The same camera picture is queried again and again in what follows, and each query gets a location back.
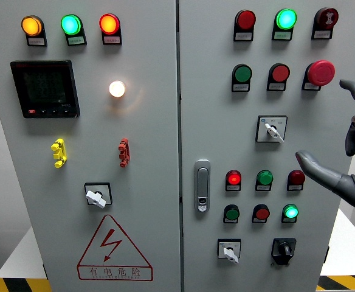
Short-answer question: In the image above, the large grey-plate turn switch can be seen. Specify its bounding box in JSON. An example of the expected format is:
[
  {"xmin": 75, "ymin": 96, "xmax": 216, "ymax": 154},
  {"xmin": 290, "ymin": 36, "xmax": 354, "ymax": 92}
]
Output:
[{"xmin": 255, "ymin": 115, "xmax": 288, "ymax": 144}]

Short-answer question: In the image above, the small dark red lamp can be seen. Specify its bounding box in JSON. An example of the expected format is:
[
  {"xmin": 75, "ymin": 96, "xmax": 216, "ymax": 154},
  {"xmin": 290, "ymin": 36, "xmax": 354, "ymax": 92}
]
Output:
[{"xmin": 288, "ymin": 169, "xmax": 306, "ymax": 185}]

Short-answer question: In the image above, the small bright green lamp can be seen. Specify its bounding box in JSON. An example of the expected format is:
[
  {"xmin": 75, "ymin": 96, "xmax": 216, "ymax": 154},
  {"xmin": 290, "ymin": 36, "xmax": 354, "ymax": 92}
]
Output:
[{"xmin": 282, "ymin": 203, "xmax": 300, "ymax": 220}]

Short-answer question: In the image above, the small dark green lamp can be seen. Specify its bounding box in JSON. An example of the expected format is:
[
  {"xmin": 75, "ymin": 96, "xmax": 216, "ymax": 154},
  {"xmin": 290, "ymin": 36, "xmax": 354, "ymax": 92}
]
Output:
[{"xmin": 256, "ymin": 169, "xmax": 274, "ymax": 186}]

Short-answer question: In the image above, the small red push button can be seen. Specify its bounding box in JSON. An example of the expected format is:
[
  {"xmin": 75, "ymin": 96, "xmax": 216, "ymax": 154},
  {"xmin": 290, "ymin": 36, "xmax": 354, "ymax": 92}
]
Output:
[{"xmin": 252, "ymin": 204, "xmax": 271, "ymax": 220}]

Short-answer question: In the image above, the small bright red lamp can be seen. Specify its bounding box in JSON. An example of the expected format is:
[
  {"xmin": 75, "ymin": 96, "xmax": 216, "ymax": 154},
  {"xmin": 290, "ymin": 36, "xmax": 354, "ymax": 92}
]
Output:
[{"xmin": 226, "ymin": 169, "xmax": 243, "ymax": 185}]

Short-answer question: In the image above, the small green push button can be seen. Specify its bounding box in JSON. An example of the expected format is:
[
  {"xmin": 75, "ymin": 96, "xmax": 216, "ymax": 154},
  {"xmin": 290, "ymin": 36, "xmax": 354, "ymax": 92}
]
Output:
[{"xmin": 224, "ymin": 204, "xmax": 241, "ymax": 221}]

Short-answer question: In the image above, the large red stop button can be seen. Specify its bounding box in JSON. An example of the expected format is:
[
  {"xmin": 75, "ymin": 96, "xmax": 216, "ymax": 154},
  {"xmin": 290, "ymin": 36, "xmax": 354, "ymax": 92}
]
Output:
[{"xmin": 306, "ymin": 60, "xmax": 336, "ymax": 87}]

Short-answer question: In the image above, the black yellow striped tape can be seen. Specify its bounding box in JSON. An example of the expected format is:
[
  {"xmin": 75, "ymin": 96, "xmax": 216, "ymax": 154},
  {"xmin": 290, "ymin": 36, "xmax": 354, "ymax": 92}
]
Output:
[
  {"xmin": 0, "ymin": 277, "xmax": 52, "ymax": 292},
  {"xmin": 315, "ymin": 274, "xmax": 355, "ymax": 292}
]

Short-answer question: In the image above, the large red push button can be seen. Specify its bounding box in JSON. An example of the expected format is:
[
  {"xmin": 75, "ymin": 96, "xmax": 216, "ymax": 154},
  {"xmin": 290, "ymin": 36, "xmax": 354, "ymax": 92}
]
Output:
[{"xmin": 269, "ymin": 63, "xmax": 291, "ymax": 83}]

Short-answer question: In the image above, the silver door lock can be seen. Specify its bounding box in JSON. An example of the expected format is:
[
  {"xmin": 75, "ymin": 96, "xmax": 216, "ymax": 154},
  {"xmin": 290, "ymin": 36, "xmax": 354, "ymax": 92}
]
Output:
[{"xmin": 194, "ymin": 159, "xmax": 212, "ymax": 213}]

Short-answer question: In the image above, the large green push button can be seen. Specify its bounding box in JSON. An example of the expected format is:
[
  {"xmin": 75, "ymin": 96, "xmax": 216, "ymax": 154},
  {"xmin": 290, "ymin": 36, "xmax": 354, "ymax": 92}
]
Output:
[{"xmin": 232, "ymin": 64, "xmax": 253, "ymax": 83}]

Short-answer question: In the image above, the dark red buzzer lamp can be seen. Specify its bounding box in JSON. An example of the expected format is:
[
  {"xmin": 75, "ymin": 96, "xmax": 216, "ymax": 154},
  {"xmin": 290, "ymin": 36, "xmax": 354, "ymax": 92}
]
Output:
[{"xmin": 314, "ymin": 7, "xmax": 339, "ymax": 30}]

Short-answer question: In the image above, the large green lamp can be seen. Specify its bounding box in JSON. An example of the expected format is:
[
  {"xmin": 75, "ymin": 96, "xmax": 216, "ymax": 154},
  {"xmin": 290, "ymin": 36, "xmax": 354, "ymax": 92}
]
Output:
[
  {"xmin": 60, "ymin": 13, "xmax": 83, "ymax": 36},
  {"xmin": 275, "ymin": 8, "xmax": 298, "ymax": 30}
]

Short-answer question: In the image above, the grey cabinet door with display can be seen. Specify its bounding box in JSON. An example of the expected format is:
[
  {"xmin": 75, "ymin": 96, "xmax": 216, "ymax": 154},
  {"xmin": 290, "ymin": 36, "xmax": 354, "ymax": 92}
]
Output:
[{"xmin": 0, "ymin": 0, "xmax": 182, "ymax": 292}]

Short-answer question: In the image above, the large red lamp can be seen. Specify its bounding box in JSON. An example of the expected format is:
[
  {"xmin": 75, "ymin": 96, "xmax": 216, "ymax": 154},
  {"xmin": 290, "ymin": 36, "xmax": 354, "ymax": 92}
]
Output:
[{"xmin": 235, "ymin": 9, "xmax": 257, "ymax": 30}]

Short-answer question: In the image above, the red warning triangle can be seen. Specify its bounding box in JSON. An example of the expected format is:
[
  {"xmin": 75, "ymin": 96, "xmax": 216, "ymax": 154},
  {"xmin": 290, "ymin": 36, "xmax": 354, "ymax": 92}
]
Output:
[{"xmin": 77, "ymin": 214, "xmax": 154, "ymax": 282}]

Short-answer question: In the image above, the white lamp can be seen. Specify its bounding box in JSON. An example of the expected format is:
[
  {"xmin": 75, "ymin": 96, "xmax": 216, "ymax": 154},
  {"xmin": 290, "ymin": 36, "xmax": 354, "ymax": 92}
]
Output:
[{"xmin": 108, "ymin": 80, "xmax": 126, "ymax": 99}]

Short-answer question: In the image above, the large red-rimmed orange lamp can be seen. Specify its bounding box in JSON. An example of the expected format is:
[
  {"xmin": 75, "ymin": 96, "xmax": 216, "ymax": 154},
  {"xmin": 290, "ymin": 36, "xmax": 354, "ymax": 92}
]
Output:
[{"xmin": 98, "ymin": 13, "xmax": 121, "ymax": 36}]

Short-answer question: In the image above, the black display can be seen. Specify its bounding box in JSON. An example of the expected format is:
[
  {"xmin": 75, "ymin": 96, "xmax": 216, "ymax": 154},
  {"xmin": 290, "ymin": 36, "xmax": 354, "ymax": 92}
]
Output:
[{"xmin": 10, "ymin": 59, "xmax": 81, "ymax": 119}]

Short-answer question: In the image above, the large yellow lamp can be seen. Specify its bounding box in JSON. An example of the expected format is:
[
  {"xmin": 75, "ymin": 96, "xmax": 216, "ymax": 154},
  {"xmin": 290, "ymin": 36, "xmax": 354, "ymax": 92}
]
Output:
[{"xmin": 21, "ymin": 15, "xmax": 43, "ymax": 37}]

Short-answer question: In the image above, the black-handle turn switch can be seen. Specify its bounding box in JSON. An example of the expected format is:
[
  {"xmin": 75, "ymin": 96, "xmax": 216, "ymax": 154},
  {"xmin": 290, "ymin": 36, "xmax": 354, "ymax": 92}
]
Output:
[{"xmin": 271, "ymin": 237, "xmax": 297, "ymax": 268}]

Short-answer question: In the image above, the small white-handle turn switch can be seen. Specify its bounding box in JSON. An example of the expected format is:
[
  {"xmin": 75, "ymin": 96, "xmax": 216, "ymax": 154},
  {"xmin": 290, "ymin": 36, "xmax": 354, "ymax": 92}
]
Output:
[{"xmin": 216, "ymin": 238, "xmax": 243, "ymax": 264}]

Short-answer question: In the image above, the small red handle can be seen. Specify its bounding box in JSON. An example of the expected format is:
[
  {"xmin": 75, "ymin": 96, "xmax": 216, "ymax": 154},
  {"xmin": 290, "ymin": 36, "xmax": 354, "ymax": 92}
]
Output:
[{"xmin": 118, "ymin": 137, "xmax": 131, "ymax": 169}]

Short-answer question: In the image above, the black-framed white-handle turn switch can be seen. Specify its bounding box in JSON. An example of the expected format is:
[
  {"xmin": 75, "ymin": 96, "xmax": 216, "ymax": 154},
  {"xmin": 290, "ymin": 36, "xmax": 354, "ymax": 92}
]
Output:
[{"xmin": 84, "ymin": 182, "xmax": 113, "ymax": 209}]

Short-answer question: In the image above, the small yellow handle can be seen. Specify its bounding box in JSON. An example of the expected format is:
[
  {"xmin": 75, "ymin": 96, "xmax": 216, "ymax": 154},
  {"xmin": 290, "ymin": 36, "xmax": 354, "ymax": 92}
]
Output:
[{"xmin": 50, "ymin": 138, "xmax": 67, "ymax": 169}]

